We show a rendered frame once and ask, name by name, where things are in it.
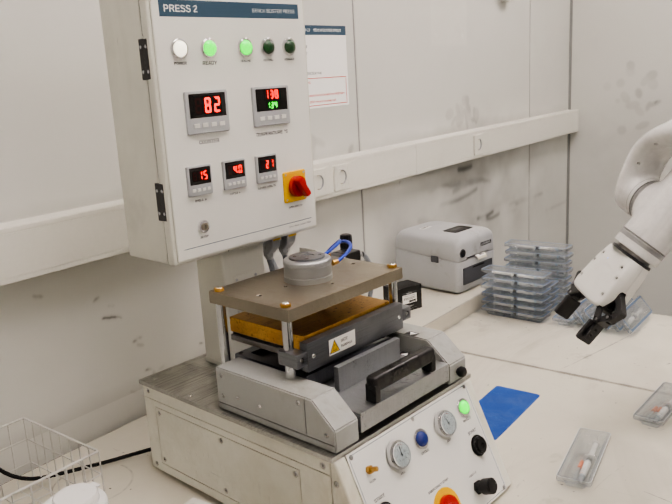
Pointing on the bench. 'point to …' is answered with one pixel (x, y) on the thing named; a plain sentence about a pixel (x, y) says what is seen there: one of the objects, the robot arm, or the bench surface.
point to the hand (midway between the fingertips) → (574, 323)
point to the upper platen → (250, 328)
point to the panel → (428, 459)
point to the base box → (250, 458)
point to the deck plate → (205, 389)
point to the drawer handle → (424, 358)
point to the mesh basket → (47, 463)
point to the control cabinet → (211, 137)
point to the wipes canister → (80, 495)
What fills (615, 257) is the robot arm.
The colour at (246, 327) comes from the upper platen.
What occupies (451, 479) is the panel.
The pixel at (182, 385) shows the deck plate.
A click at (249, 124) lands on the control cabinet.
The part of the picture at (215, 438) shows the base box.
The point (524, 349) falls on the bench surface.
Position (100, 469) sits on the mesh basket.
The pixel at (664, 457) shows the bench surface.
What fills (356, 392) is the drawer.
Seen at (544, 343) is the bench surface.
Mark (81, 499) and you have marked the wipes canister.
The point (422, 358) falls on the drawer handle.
